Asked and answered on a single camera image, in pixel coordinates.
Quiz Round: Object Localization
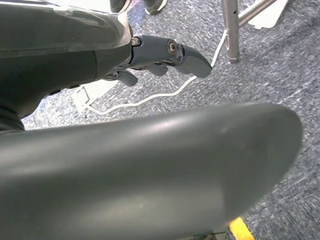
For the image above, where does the person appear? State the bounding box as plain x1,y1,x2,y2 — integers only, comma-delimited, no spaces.
109,0,168,16

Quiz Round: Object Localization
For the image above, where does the grey floor socket box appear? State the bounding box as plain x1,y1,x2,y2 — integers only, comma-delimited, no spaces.
72,78,119,114

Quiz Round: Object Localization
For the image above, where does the stainless steel workbench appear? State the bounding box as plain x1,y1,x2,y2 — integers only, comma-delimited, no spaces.
221,0,278,64

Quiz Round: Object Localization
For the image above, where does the yellow floor tape square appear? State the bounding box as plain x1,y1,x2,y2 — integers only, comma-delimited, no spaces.
229,216,256,240

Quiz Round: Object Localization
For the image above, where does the white power cable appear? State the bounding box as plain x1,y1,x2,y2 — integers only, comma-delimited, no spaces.
86,29,229,116

